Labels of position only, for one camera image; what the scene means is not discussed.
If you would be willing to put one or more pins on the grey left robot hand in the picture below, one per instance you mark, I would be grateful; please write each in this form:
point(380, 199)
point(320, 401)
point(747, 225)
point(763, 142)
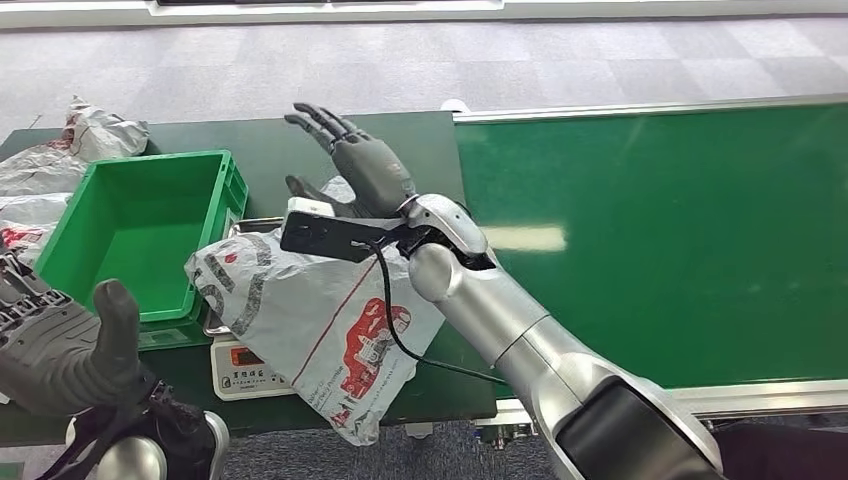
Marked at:
point(60, 351)

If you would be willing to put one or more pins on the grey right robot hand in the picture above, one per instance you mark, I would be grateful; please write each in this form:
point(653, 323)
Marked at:
point(371, 172)

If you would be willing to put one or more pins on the grey plastic mailer package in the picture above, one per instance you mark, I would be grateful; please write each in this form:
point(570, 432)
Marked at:
point(311, 311)

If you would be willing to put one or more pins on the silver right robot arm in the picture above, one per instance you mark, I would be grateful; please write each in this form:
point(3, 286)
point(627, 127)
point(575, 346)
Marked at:
point(530, 344)

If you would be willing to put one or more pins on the white round conveyor foot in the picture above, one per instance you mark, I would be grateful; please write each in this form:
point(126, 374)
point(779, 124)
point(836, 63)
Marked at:
point(454, 104)

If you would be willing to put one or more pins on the green conveyor belt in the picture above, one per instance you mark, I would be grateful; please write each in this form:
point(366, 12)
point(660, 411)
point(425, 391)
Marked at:
point(696, 252)

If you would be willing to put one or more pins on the grey mailer bag red print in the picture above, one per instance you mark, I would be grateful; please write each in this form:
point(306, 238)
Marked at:
point(23, 225)

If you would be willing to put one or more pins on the green plastic bin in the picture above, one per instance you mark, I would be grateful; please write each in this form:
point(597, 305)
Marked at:
point(146, 218)

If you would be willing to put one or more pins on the flat grey mailer bag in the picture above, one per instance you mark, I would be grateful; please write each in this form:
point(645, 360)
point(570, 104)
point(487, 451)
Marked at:
point(40, 173)

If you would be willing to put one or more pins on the white electronic scale steel tray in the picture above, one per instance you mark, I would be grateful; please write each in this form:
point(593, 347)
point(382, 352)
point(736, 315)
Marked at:
point(245, 371)

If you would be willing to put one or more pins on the crumpled grey mailer bag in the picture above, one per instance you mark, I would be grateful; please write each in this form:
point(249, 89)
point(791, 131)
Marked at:
point(106, 132)

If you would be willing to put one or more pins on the white table foot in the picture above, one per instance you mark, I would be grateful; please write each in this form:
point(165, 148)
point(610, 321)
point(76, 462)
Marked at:
point(418, 430)

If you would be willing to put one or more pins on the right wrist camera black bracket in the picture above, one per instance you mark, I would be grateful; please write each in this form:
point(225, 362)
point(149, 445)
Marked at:
point(331, 235)

